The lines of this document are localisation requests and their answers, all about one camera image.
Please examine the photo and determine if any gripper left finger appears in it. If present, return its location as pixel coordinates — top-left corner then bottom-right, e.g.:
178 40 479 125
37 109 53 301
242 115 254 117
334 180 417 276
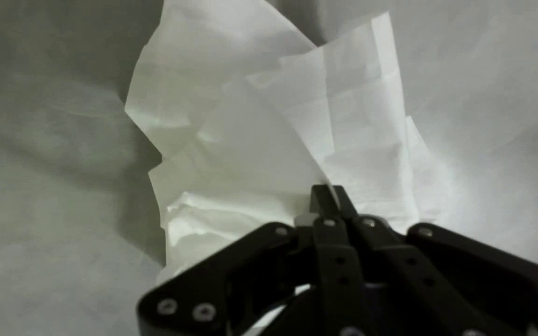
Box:
137 185 362 336

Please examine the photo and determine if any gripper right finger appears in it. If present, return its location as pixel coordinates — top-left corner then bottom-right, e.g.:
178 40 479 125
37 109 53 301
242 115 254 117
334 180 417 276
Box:
332 185 538 336

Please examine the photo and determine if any white tissue paper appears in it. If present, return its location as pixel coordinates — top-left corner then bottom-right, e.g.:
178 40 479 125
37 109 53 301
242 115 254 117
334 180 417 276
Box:
124 0 456 336

